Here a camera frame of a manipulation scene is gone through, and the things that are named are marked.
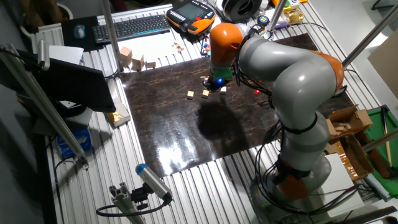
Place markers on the grey rolled tube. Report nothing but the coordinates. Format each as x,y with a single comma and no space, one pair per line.
377,186

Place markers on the white button box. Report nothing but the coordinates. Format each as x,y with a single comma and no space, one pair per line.
290,3

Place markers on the white flat board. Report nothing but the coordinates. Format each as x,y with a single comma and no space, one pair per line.
342,186

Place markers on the thin wooden stick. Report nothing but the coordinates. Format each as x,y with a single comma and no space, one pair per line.
386,137

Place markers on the small purple object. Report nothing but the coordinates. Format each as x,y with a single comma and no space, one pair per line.
281,25

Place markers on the short aluminium extrusion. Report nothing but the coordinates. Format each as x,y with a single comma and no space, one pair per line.
122,202

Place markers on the dark marble pattern mat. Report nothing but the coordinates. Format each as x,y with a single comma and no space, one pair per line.
174,130

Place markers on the black plastic frame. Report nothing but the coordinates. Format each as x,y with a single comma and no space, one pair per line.
340,91

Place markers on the small wooden pieces pile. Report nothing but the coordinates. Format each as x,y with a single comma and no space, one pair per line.
178,46

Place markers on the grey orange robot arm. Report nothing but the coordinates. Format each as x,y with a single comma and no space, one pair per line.
298,81

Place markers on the tan cardboard sheet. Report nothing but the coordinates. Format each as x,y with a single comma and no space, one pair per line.
385,62

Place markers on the large wooden block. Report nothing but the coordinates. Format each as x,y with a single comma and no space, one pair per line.
150,64
138,62
126,56

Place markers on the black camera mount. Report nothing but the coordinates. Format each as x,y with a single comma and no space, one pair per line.
140,196

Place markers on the silver camera blue cap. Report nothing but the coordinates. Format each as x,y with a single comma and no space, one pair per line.
154,182

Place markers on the black filament spool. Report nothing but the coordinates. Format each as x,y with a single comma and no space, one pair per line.
231,11

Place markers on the grey computer mouse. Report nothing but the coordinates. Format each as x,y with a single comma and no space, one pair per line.
79,31

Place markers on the small wooden planks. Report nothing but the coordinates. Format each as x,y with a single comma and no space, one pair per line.
340,127

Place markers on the white paper sheet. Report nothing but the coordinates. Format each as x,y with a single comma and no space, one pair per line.
66,53

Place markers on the green felt mat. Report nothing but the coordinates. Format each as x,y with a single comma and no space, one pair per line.
376,130

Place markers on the blue tissue pack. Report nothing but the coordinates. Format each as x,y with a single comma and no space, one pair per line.
74,141

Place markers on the black computer keyboard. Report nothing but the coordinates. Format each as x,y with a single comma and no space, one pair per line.
133,26

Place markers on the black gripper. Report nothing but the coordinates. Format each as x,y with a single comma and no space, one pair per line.
220,82

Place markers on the orange black teach pendant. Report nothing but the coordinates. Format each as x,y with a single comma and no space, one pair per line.
189,12

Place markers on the black flat monitor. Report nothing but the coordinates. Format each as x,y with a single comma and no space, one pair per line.
74,87

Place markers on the aluminium frame post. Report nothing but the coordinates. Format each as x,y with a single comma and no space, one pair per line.
276,15
370,35
62,129
111,37
381,139

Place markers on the small box gold foil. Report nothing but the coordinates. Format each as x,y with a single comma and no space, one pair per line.
119,113

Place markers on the gold foil bag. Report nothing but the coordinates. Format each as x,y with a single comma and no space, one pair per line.
293,16

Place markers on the small board red light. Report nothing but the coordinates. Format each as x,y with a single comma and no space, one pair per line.
257,91

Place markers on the black mouse pad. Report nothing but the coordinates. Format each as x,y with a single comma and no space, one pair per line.
68,43

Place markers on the round black yellow gadget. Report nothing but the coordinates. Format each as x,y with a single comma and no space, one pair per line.
263,20

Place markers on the green wrist adapter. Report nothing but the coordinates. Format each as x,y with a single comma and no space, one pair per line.
222,73

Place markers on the small wooden cube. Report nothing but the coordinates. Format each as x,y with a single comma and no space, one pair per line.
205,77
205,93
223,90
190,94

